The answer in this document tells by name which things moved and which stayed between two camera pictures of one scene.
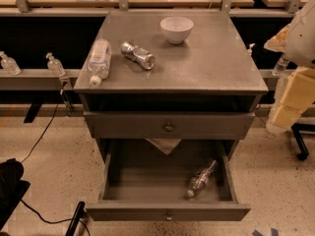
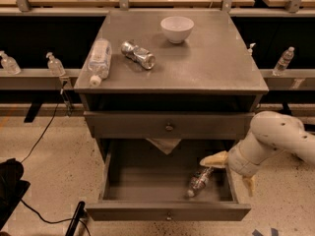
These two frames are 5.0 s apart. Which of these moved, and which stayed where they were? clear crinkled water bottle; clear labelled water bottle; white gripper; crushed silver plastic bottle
Moved: white gripper
Stayed: clear crinkled water bottle; clear labelled water bottle; crushed silver plastic bottle
